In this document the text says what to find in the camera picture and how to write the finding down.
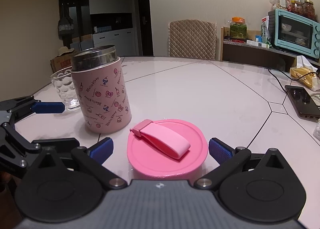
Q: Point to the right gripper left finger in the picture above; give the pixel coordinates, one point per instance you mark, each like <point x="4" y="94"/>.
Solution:
<point x="54" y="192"/>

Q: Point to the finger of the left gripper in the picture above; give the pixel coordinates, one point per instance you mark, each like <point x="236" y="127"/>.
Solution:
<point x="14" y="110"/>
<point x="25" y="149"/>

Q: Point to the clear glass cup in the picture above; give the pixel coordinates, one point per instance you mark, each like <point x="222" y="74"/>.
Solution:
<point x="63" y="83"/>

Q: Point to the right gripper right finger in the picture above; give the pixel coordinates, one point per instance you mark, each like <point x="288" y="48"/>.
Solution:
<point x="255" y="187"/>

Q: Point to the quilted beige chair back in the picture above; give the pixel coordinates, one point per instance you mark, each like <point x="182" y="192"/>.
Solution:
<point x="193" y="39"/>

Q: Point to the red preserve jar middle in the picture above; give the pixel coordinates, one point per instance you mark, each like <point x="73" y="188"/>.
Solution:
<point x="296" y="7"/>

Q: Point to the yellow snack bag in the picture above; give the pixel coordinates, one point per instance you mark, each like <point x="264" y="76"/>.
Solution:
<point x="305" y="73"/>

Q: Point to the pink patterned thermos jar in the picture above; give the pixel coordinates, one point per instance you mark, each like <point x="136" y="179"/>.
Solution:
<point x="100" y="87"/>

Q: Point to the black smartphone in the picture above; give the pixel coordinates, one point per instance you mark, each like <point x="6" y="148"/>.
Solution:
<point x="302" y="102"/>

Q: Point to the wooden side shelf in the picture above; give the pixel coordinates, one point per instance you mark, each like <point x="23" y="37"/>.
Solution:
<point x="244" y="53"/>

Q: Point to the white storage cabinet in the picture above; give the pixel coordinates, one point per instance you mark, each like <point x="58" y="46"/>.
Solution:
<point x="102" y="22"/>

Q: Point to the hanging grey bag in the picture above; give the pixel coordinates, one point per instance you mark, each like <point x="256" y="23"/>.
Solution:
<point x="65" y="25"/>

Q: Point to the green pickle jar orange lid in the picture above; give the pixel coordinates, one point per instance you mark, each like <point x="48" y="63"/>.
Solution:
<point x="238" y="28"/>

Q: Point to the pink jar lid with strap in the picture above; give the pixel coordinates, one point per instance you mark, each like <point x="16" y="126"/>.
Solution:
<point x="166" y="149"/>

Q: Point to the red preserve jar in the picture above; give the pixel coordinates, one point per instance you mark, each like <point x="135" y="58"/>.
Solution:
<point x="309" y="10"/>
<point x="296" y="7"/>

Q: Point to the red preserve jar right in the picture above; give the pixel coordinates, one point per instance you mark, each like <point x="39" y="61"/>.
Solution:
<point x="309" y="10"/>

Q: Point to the cardboard box with hat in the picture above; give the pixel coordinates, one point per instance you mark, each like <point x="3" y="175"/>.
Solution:
<point x="62" y="60"/>

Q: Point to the teal toaster oven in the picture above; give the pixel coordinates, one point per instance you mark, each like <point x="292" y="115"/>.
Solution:
<point x="293" y="32"/>

